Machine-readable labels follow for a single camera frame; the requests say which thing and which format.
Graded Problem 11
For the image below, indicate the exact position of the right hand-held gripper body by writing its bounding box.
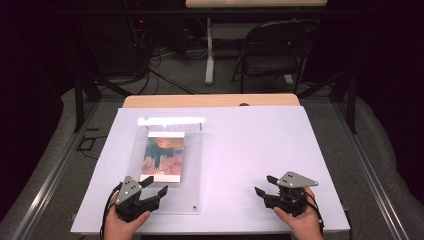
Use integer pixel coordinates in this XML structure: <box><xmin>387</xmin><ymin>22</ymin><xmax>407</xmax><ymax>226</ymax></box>
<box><xmin>264</xmin><ymin>171</ymin><xmax>320</xmax><ymax>218</ymax></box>

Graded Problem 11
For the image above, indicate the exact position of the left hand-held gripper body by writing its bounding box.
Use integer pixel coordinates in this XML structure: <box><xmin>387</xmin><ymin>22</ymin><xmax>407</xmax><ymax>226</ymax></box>
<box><xmin>114</xmin><ymin>175</ymin><xmax>161</xmax><ymax>223</ymax></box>

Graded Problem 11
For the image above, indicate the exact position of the orange and teal painting print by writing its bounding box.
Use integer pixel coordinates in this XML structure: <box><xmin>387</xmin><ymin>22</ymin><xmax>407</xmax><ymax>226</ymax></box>
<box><xmin>139</xmin><ymin>131</ymin><xmax>186</xmax><ymax>184</ymax></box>

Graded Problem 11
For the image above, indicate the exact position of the clear acrylic photo frame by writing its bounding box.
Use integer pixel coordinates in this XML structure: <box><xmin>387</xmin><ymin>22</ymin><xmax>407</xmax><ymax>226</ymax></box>
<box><xmin>127</xmin><ymin>116</ymin><xmax>206</xmax><ymax>215</ymax></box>

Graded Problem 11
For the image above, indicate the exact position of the person's right hand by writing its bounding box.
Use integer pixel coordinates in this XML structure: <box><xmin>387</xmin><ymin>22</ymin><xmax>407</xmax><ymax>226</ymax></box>
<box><xmin>273</xmin><ymin>186</ymin><xmax>325</xmax><ymax>240</ymax></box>

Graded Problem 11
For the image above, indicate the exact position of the person's left hand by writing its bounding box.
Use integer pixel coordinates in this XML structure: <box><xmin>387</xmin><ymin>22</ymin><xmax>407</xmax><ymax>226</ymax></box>
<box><xmin>103</xmin><ymin>193</ymin><xmax>152</xmax><ymax>240</ymax></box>

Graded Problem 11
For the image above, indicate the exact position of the white table sheet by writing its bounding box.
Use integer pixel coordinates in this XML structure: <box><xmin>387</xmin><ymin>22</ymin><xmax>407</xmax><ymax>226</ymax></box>
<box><xmin>70</xmin><ymin>105</ymin><xmax>351</xmax><ymax>234</ymax></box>

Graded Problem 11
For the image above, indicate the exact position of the black metal stand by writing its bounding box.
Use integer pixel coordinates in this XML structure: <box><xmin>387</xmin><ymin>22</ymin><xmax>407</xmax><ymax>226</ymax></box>
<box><xmin>297</xmin><ymin>69</ymin><xmax>358</xmax><ymax>135</ymax></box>
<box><xmin>73</xmin><ymin>71</ymin><xmax>133</xmax><ymax>134</ymax></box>

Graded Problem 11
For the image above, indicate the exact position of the wooden table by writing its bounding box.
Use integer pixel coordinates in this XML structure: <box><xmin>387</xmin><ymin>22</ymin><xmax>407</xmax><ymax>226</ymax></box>
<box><xmin>122</xmin><ymin>93</ymin><xmax>301</xmax><ymax>108</ymax></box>

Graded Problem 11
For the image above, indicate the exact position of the black folding chair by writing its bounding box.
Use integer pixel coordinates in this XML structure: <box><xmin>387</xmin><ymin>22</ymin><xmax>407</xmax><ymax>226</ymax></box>
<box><xmin>231</xmin><ymin>19</ymin><xmax>320</xmax><ymax>95</ymax></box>

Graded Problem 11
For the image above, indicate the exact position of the black equipment rack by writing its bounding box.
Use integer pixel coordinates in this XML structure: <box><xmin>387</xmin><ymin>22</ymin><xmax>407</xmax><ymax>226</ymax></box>
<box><xmin>79</xmin><ymin>13</ymin><xmax>148</xmax><ymax>76</ymax></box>

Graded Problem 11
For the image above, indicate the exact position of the white desk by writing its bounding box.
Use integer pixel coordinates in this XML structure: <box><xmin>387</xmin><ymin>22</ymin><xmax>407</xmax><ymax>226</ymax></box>
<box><xmin>185</xmin><ymin>0</ymin><xmax>329</xmax><ymax>86</ymax></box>

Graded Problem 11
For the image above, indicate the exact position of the left hand-held gripper black cable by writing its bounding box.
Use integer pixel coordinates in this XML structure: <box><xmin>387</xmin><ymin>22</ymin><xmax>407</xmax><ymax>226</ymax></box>
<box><xmin>99</xmin><ymin>181</ymin><xmax>124</xmax><ymax>240</ymax></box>

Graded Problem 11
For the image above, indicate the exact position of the hand-held gripper black cable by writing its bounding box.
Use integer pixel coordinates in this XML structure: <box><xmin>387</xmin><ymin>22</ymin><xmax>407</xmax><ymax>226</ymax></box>
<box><xmin>99</xmin><ymin>181</ymin><xmax>124</xmax><ymax>240</ymax></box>
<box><xmin>304</xmin><ymin>191</ymin><xmax>326</xmax><ymax>236</ymax></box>

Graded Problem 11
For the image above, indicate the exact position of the right hand-held gripper black cable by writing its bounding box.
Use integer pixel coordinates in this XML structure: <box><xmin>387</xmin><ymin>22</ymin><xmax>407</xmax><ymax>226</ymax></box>
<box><xmin>304</xmin><ymin>191</ymin><xmax>326</xmax><ymax>236</ymax></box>

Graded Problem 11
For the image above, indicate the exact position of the aluminium rail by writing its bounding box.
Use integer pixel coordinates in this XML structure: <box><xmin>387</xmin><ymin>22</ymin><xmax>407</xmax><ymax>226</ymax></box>
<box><xmin>331</xmin><ymin>101</ymin><xmax>413</xmax><ymax>240</ymax></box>
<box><xmin>11</xmin><ymin>101</ymin><xmax>101</xmax><ymax>240</ymax></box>

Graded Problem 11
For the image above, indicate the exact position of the black floor cable bundle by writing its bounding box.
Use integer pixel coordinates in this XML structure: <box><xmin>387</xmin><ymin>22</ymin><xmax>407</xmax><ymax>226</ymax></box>
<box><xmin>131</xmin><ymin>19</ymin><xmax>201</xmax><ymax>96</ymax></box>

